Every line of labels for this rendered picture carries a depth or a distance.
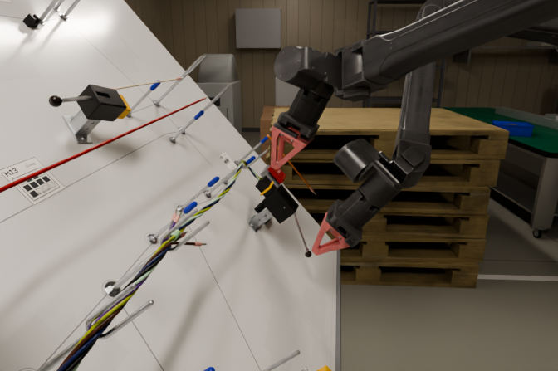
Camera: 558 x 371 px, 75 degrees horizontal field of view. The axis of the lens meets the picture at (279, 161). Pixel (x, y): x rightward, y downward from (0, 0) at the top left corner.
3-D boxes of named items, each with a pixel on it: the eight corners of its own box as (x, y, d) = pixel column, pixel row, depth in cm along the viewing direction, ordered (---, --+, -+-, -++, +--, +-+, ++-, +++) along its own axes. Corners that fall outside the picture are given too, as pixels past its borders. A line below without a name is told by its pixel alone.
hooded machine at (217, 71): (209, 136, 649) (204, 53, 609) (242, 136, 644) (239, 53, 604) (198, 145, 583) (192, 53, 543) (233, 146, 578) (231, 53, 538)
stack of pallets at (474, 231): (429, 221, 318) (444, 107, 290) (485, 289, 226) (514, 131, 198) (270, 218, 323) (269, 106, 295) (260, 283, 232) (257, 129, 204)
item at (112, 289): (123, 290, 40) (212, 218, 36) (114, 301, 38) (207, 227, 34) (110, 277, 40) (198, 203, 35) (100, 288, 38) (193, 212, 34)
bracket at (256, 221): (255, 232, 71) (274, 218, 70) (247, 222, 71) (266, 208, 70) (261, 223, 76) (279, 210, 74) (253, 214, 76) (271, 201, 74)
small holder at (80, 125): (19, 111, 44) (52, 71, 42) (83, 118, 53) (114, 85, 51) (36, 141, 43) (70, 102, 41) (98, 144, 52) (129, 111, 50)
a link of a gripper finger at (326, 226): (299, 246, 69) (332, 212, 67) (305, 231, 76) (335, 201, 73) (325, 270, 69) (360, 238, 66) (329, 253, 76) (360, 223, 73)
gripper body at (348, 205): (327, 222, 65) (356, 194, 63) (331, 204, 75) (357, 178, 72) (354, 247, 65) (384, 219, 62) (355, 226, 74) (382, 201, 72)
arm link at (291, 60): (374, 98, 60) (374, 47, 61) (336, 79, 51) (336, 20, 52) (315, 109, 68) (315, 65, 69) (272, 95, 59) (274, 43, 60)
